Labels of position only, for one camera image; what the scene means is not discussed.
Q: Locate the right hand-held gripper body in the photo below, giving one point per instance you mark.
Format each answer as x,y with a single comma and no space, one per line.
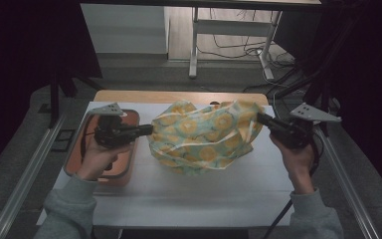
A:
295,132

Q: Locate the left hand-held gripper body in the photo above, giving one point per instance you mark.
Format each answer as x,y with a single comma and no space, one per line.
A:
112,134

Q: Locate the orange plastic basket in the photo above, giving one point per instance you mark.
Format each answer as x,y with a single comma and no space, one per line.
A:
119,166

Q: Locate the yellow flower print tote bag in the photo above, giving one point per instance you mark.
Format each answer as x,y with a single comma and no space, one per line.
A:
205,136

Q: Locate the person's right hand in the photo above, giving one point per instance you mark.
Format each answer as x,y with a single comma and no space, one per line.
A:
296,162

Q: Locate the person's left hand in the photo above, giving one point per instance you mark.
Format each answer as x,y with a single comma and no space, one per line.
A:
96,162

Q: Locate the wooden table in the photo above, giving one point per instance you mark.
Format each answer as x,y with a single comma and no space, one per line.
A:
129,96

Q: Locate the dark floor plate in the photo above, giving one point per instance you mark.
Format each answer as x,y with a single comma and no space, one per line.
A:
63,140

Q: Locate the black metal stand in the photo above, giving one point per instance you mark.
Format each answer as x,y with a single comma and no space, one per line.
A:
54,99
321,79

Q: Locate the white table sheet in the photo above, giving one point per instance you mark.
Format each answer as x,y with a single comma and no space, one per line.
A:
185,199

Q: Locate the aluminium rail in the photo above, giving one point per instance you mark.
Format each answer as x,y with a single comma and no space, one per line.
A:
30,172
348,186

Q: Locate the white metal desk frame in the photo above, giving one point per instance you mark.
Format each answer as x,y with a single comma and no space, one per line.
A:
232,28

